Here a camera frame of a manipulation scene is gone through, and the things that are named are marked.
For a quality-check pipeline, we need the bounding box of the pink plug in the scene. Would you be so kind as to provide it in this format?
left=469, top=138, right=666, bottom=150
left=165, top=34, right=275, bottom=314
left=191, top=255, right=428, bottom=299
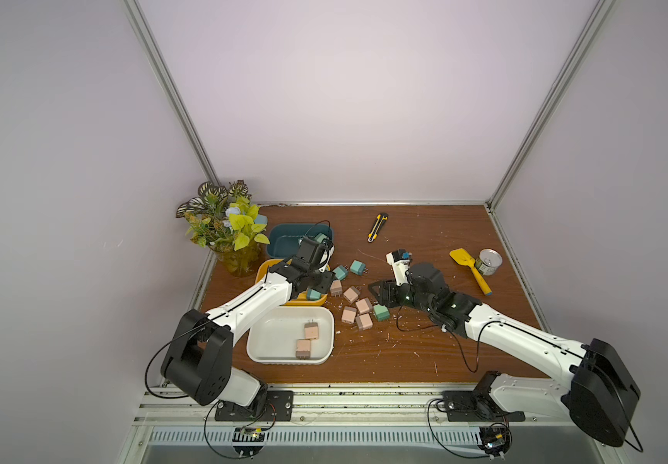
left=329, top=280, right=343, bottom=298
left=304, top=322, right=319, bottom=340
left=343, top=286, right=361, bottom=304
left=355, top=298, right=374, bottom=315
left=295, top=339, right=313, bottom=360
left=355, top=314, right=372, bottom=331
left=342, top=307, right=358, bottom=325

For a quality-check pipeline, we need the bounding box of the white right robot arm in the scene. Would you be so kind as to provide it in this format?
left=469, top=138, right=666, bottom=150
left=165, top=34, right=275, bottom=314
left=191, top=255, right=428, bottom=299
left=368, top=261, right=642, bottom=450

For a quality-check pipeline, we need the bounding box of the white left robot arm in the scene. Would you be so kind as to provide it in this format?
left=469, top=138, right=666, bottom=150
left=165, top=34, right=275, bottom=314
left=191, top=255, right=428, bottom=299
left=158, top=237, right=334, bottom=417

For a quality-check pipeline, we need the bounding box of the yellow storage bin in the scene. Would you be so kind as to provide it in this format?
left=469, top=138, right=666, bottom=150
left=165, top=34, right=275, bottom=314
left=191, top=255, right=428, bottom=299
left=256, top=259, right=328, bottom=307

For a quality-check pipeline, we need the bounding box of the teal storage bin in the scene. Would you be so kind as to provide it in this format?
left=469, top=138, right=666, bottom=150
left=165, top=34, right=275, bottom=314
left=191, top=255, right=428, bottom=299
left=266, top=222, right=334, bottom=259

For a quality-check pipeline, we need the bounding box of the white storage bin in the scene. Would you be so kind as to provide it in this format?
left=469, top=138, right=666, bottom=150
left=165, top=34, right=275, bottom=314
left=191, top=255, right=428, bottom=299
left=247, top=307, right=335, bottom=365

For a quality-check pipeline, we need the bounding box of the yellow toy shovel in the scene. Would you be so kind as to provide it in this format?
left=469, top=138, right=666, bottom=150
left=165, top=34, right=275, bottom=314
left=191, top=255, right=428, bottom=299
left=449, top=249, right=492, bottom=296

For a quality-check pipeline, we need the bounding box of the silver tin can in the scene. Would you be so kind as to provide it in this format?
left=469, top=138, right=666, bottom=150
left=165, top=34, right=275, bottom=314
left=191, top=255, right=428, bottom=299
left=475, top=249, right=503, bottom=276

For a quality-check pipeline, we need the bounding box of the yellow black utility knife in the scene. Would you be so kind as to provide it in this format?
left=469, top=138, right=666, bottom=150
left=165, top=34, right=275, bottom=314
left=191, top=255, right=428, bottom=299
left=367, top=213, right=389, bottom=243

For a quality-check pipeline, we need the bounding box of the potted green plant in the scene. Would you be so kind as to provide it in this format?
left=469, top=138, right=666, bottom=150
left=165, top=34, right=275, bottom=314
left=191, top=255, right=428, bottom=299
left=175, top=180, right=270, bottom=276

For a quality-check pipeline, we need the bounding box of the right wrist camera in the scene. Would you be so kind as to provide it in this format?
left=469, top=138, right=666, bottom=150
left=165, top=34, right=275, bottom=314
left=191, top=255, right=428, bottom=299
left=386, top=249, right=411, bottom=286

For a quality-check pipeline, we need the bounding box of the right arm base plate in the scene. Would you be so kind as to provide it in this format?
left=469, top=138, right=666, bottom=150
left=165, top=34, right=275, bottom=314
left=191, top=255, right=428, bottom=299
left=441, top=391, right=526, bottom=423

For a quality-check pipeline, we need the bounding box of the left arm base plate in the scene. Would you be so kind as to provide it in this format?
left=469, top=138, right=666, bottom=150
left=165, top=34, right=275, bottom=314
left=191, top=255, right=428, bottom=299
left=214, top=390, right=294, bottom=423

